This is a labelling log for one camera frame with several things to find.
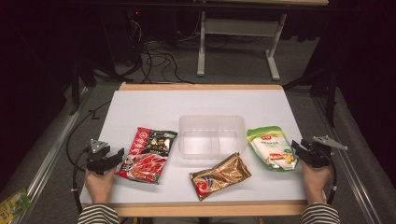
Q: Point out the red and black sauce packet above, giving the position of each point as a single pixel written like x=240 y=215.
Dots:
x=146 y=158

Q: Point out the clear plastic container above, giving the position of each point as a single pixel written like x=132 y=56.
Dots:
x=211 y=137

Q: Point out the gold foil packet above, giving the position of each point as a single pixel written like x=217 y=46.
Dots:
x=219 y=177

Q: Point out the person's left hand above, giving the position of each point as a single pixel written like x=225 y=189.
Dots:
x=99 y=186

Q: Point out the white metal desk frame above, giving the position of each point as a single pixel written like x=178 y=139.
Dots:
x=239 y=27

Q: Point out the white table mat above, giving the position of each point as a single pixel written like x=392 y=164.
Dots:
x=174 y=109

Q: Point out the person's right hand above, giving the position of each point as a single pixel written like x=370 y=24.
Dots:
x=316 y=183

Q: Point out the green and white packet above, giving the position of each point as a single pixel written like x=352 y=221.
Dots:
x=271 y=147

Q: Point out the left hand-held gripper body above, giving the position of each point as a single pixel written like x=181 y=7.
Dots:
x=98 y=163

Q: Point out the green and yellow packet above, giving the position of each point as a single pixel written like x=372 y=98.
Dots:
x=14 y=205

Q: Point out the wooden table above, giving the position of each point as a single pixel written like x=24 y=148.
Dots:
x=202 y=87

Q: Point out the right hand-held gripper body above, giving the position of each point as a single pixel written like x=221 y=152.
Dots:
x=319 y=157

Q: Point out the black metal stand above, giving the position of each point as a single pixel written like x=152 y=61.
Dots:
x=75 y=84
x=331 y=93

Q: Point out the aluminium floor rail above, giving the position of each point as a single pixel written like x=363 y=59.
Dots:
x=351 y=174
x=49 y=158

